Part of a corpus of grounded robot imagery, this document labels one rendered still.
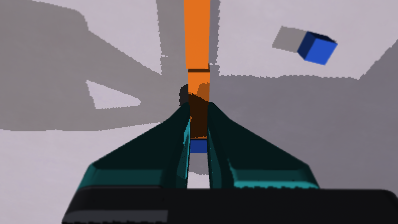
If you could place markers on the blue cube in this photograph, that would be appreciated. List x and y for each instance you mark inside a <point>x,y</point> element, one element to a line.
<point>316,48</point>
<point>198,145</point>

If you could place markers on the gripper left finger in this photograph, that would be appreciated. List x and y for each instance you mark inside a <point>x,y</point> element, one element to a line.
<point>149,159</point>

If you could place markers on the orange rod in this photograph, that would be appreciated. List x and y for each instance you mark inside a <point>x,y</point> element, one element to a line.
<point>198,93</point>
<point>197,19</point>

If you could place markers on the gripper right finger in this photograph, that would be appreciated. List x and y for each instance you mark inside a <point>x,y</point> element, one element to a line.
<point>249,161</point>

